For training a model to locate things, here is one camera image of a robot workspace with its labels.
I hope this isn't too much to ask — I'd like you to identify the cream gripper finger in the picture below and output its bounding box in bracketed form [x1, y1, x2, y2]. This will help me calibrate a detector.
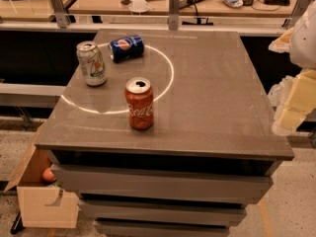
[272, 69, 316, 136]
[269, 28, 293, 53]

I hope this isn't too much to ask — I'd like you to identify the silver green 7up can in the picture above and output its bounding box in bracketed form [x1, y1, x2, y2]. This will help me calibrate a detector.
[76, 40, 107, 87]

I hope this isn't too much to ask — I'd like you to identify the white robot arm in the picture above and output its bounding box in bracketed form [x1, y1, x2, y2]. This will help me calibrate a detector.
[269, 1, 316, 136]

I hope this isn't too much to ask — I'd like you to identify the red coca-cola can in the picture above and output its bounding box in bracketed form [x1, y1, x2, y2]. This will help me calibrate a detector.
[124, 77, 154, 129]

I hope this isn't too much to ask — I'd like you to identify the blue pepsi can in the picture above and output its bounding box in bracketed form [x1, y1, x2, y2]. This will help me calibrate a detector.
[109, 35, 144, 63]

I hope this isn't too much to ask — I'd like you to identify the blue white object on desk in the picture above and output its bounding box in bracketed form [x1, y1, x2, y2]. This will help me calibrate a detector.
[223, 0, 243, 8]

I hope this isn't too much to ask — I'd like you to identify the grey drawer cabinet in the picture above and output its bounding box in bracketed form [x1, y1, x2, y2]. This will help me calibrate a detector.
[37, 30, 293, 237]

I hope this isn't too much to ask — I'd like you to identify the orange ball in box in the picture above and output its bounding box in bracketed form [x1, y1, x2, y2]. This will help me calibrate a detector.
[42, 168, 56, 183]

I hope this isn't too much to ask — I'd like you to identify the open cardboard box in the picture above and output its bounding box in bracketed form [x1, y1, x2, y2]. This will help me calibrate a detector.
[4, 125, 79, 228]

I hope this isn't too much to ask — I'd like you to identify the right metal bracket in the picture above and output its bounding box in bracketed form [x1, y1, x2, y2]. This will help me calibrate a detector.
[282, 0, 313, 29]

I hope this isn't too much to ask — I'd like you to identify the metal bracket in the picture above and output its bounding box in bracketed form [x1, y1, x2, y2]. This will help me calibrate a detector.
[282, 0, 313, 29]
[49, 0, 70, 29]
[168, 0, 180, 31]

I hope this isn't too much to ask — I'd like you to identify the middle metal bracket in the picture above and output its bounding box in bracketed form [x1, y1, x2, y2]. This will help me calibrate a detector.
[168, 0, 180, 31]

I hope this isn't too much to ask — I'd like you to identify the left metal bracket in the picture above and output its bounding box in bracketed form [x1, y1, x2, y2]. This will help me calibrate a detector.
[49, 0, 70, 29]

